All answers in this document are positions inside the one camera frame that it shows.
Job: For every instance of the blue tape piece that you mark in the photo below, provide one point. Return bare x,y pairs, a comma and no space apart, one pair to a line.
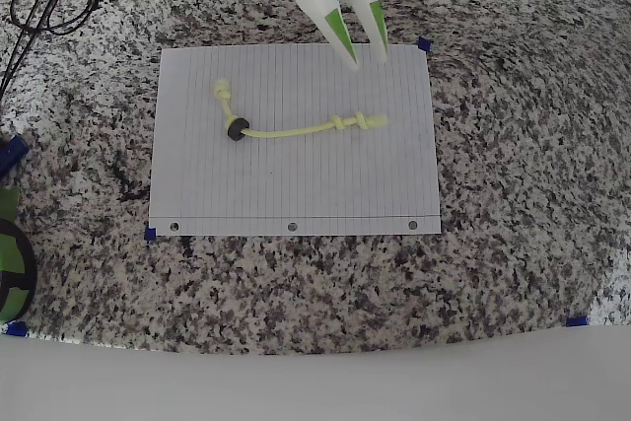
577,322
151,234
424,45
16,329

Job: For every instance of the lined white paper sheet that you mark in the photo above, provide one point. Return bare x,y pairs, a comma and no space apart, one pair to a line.
345,179

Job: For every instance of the blue plastic object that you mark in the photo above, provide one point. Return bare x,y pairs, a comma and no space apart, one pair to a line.
12,152

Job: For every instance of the green tape piece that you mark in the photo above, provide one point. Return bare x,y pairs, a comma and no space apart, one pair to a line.
7,201

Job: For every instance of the black spool green filament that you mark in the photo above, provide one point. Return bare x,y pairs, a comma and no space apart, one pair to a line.
10,243

